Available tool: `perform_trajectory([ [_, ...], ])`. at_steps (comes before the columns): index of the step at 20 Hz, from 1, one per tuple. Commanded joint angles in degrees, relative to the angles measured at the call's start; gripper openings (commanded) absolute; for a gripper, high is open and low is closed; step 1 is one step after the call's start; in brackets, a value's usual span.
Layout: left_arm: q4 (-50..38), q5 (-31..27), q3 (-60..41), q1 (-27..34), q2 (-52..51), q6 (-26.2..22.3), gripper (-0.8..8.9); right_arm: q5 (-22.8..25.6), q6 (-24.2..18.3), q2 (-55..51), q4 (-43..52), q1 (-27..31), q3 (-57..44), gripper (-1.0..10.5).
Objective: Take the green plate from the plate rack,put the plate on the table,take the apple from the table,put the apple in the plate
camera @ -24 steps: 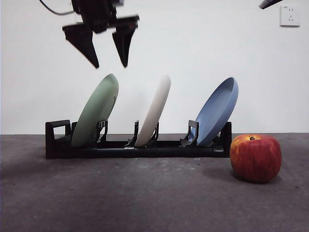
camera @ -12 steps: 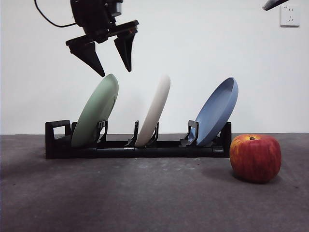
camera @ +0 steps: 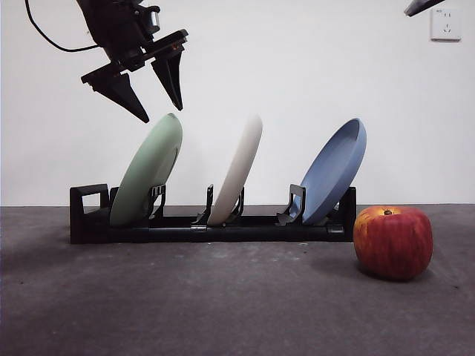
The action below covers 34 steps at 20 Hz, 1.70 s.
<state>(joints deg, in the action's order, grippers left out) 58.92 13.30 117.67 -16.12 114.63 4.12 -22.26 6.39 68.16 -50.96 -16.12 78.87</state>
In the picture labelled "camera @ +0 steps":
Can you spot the green plate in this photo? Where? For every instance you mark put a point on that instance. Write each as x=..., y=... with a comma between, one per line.
x=144, y=167

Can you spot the black plate rack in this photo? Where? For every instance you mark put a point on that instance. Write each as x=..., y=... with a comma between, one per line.
x=241, y=234

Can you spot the blue plate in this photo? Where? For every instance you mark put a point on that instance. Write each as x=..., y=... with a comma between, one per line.
x=330, y=174

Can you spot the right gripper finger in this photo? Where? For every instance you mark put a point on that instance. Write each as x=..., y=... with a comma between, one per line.
x=421, y=6

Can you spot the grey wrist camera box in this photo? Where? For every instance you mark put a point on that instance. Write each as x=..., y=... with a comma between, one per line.
x=154, y=19

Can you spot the white plate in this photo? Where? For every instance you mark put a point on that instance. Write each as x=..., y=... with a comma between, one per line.
x=237, y=170

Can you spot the red apple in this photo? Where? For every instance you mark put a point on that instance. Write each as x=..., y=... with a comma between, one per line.
x=392, y=244

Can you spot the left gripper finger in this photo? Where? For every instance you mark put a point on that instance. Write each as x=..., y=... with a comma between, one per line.
x=124, y=94
x=171, y=79

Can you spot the white wall socket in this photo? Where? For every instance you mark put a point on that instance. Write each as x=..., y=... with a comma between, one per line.
x=445, y=27

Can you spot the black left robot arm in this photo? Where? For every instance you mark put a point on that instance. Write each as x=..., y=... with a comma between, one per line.
x=111, y=26

